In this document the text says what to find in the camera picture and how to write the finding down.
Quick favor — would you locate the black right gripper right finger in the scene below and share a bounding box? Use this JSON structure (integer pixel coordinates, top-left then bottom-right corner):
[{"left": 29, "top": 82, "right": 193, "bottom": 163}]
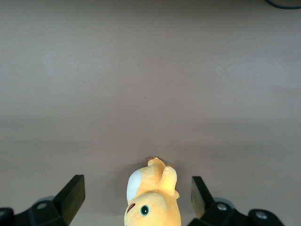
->
[{"left": 189, "top": 176, "right": 285, "bottom": 226}]

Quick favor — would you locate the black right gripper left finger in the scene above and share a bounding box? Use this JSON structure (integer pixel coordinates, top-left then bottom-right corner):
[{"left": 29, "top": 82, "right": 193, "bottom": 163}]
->
[{"left": 0, "top": 174, "right": 86, "bottom": 226}]

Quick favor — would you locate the yellow plush toy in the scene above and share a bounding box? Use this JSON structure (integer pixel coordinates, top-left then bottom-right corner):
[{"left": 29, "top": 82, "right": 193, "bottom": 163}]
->
[{"left": 124, "top": 157, "right": 182, "bottom": 226}]

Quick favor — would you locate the dark round object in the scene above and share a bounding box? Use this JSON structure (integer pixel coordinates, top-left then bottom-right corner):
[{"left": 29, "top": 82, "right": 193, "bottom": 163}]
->
[{"left": 265, "top": 0, "right": 301, "bottom": 10}]

